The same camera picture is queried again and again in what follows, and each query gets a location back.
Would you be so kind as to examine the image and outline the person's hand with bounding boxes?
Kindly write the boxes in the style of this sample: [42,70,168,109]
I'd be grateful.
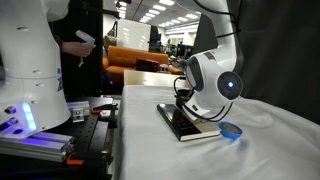
[61,41,97,58]

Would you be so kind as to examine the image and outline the white handheld controller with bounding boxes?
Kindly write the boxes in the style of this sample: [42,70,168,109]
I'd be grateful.
[75,29,96,68]

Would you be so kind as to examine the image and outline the book with colourful cover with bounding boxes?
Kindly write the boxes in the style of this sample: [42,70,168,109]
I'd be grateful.
[156,103,222,142]

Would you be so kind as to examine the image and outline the orange sofa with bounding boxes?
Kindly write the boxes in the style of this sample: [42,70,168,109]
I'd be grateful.
[102,45,184,85]

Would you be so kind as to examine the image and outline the white projection board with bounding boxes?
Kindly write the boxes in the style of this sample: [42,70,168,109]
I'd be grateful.
[117,18,152,52]

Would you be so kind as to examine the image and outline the dark box on sofa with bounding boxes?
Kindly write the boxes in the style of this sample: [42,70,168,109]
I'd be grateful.
[135,57,160,73]

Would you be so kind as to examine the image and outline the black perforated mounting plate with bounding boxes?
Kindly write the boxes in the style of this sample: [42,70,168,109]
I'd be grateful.
[0,95,120,180]

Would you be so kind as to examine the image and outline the aluminium extrusion rails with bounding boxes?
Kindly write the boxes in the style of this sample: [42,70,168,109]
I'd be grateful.
[0,130,76,164]

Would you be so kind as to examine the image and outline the white table cloth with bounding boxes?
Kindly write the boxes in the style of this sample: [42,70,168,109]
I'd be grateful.
[114,83,320,180]

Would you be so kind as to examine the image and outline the small blue bowl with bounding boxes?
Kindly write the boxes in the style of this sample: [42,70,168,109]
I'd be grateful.
[218,121,244,140]

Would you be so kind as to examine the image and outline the black curtain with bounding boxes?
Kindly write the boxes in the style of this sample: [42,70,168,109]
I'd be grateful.
[191,0,320,125]

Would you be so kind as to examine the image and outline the small aluminium bracket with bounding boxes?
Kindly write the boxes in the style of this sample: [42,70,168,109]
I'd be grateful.
[66,100,91,124]

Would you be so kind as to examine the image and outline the black clamp orange handle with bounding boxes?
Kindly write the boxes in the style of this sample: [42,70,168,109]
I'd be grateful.
[90,103,120,130]
[65,150,115,168]

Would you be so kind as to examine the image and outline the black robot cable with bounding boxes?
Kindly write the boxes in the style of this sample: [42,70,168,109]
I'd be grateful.
[172,75,234,123]

